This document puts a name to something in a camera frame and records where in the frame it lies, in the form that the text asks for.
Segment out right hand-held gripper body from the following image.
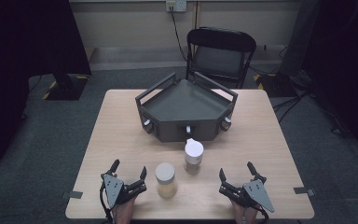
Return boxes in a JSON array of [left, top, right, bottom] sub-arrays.
[[218, 178, 276, 215]]

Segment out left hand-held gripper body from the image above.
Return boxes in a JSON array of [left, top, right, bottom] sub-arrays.
[[100, 172, 148, 209]]

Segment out glass jar with grey lid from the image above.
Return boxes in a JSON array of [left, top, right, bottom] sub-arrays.
[[155, 161, 179, 200]]

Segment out glass jar with white lid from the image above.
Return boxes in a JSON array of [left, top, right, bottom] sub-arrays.
[[184, 137, 205, 175]]

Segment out grey corner rack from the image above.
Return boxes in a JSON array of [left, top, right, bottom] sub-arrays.
[[134, 72, 240, 144]]

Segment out person's right hand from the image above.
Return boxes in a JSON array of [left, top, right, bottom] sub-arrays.
[[230, 200, 261, 224]]

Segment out person's left hand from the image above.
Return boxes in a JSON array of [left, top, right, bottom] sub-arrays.
[[111, 196, 138, 224]]

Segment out grey tape strip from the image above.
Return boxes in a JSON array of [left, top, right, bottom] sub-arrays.
[[60, 189, 84, 201], [293, 186, 317, 197]]

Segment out black stand base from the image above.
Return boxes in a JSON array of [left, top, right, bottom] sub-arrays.
[[254, 72, 296, 98], [41, 73, 90, 102]]

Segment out black folding chair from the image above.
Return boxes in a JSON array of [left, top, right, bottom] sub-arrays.
[[185, 26, 258, 90]]

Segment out dark curtain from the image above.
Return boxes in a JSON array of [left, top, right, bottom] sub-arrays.
[[301, 0, 358, 157], [0, 0, 92, 173]]

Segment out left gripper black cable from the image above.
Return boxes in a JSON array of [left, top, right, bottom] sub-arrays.
[[99, 183, 114, 223]]

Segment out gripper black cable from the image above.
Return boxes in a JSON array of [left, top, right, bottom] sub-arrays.
[[99, 183, 114, 223], [258, 205, 270, 224]]

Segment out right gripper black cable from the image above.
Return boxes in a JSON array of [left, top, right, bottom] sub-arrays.
[[258, 205, 270, 224]]

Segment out black floor cables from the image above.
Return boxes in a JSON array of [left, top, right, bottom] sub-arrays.
[[272, 88, 344, 135]]

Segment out black wall cable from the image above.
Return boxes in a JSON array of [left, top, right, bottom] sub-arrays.
[[169, 7, 189, 63]]

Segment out white wall socket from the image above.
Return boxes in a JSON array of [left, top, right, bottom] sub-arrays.
[[165, 0, 188, 13]]

